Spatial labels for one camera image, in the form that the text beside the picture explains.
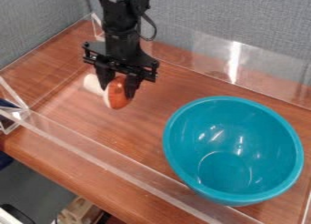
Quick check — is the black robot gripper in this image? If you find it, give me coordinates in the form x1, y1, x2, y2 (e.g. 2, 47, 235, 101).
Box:
83, 33, 159, 99

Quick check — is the toy mushroom brown cap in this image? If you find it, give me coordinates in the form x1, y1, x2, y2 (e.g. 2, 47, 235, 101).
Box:
82, 73, 136, 111

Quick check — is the blue plastic bowl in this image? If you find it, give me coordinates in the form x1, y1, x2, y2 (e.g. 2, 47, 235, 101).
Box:
163, 96, 305, 207

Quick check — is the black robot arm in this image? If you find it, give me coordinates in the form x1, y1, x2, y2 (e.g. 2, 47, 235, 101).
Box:
83, 0, 159, 98

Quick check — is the clear acrylic front barrier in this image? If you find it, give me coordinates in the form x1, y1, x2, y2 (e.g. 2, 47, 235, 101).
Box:
4, 110, 263, 224

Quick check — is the clear acrylic barrier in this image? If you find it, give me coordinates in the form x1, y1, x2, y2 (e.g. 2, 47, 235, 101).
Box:
4, 110, 263, 224
88, 11, 311, 111

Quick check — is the clear acrylic back barrier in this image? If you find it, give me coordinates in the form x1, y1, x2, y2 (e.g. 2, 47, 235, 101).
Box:
88, 11, 311, 111

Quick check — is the dark blue object at edge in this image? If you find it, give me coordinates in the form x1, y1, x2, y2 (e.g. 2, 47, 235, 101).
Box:
0, 98, 18, 171

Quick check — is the light wooden block below table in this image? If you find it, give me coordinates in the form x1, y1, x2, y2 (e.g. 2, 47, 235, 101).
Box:
52, 197, 111, 224

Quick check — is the black white object bottom left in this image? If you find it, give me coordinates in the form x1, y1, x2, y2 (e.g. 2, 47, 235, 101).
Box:
0, 204, 35, 224

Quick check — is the clear acrylic corner bracket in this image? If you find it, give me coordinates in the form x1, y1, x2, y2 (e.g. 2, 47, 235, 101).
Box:
91, 13, 104, 42

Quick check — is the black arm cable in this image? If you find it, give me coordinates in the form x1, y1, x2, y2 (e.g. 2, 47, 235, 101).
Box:
139, 12, 158, 42

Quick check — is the clear acrylic left bracket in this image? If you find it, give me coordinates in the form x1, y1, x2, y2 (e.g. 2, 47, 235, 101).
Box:
0, 76, 30, 135

